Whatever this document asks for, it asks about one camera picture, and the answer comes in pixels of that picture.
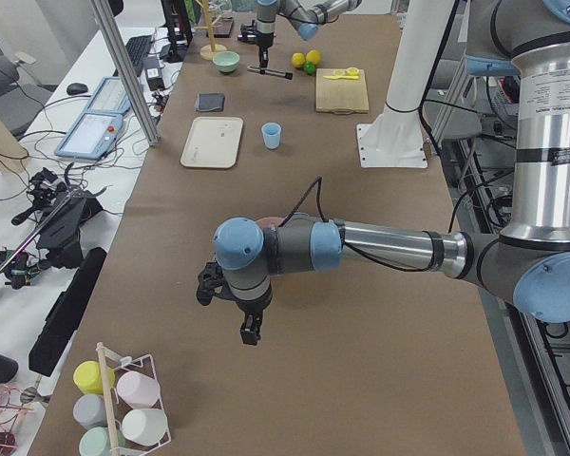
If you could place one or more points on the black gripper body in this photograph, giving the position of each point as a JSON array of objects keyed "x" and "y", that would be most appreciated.
[
  {"x": 250, "y": 310},
  {"x": 264, "y": 40}
]

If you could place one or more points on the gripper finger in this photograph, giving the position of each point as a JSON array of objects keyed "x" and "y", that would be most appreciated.
[
  {"x": 263, "y": 58},
  {"x": 246, "y": 331},
  {"x": 255, "y": 336}
]

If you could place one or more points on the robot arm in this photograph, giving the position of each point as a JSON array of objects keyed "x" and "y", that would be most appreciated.
[
  {"x": 526, "y": 264},
  {"x": 305, "y": 22}
]

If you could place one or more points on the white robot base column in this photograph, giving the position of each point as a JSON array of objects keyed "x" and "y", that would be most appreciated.
[{"x": 395, "y": 137}]

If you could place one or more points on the light blue cup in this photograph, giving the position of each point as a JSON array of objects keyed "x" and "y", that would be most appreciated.
[{"x": 271, "y": 135}]

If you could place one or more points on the pink cup in rack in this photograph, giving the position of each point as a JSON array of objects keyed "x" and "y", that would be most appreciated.
[{"x": 138, "y": 390}]

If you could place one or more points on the white cup in rack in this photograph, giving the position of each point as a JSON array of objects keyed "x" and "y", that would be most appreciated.
[{"x": 144, "y": 426}]

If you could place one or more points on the yellow cup in rack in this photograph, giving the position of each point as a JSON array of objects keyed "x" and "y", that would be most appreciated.
[{"x": 87, "y": 378}]

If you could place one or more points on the grey cup in rack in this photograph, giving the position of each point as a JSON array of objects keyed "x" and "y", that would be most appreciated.
[{"x": 89, "y": 411}]

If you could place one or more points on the mint cup in rack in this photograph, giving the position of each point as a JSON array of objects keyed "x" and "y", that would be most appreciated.
[{"x": 95, "y": 442}]

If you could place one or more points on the yellow lemon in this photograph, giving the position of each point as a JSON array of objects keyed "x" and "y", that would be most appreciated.
[
  {"x": 313, "y": 56},
  {"x": 298, "y": 60}
]

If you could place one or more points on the mint green bowl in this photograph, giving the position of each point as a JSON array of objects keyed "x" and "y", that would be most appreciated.
[{"x": 226, "y": 61}]

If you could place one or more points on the green lime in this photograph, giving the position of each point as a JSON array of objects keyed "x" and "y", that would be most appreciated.
[{"x": 309, "y": 68}]

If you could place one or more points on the black glass rack tray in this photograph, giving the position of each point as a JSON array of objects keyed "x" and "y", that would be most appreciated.
[{"x": 223, "y": 28}]

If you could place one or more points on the wooden mug tree stand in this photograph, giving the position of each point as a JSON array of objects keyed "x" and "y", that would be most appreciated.
[{"x": 210, "y": 17}]

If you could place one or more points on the yellow plastic knife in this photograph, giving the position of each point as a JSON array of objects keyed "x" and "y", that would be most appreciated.
[{"x": 341, "y": 77}]

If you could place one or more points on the grey folded cloth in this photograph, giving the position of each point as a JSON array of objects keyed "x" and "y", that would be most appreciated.
[{"x": 210, "y": 102}]

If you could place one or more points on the wooden cutting board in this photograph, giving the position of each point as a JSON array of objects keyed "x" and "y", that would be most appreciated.
[{"x": 340, "y": 96}]

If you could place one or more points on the pink bowl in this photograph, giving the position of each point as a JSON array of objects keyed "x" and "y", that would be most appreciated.
[{"x": 269, "y": 222}]

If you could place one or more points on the cream rabbit tray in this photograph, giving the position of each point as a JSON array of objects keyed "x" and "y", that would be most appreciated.
[{"x": 212, "y": 142}]

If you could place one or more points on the black keyboard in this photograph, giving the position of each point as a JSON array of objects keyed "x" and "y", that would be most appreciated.
[{"x": 137, "y": 48}]

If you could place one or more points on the far teach pendant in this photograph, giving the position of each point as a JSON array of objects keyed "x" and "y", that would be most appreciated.
[{"x": 110, "y": 96}]

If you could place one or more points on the teach pendant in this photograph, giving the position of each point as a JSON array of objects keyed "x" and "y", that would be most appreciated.
[
  {"x": 110, "y": 96},
  {"x": 91, "y": 136}
]

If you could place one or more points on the black bar device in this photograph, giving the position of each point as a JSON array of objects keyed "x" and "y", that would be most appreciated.
[{"x": 65, "y": 316}]

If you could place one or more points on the near teach pendant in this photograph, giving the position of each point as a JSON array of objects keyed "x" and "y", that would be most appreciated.
[{"x": 91, "y": 136}]

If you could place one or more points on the black computer mouse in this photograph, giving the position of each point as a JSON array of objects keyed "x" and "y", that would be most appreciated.
[{"x": 76, "y": 89}]

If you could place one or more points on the white wire cup rack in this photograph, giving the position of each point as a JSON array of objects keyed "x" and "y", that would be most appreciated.
[{"x": 112, "y": 367}]

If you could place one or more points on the aluminium frame post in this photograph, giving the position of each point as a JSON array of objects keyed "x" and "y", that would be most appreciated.
[{"x": 116, "y": 48}]

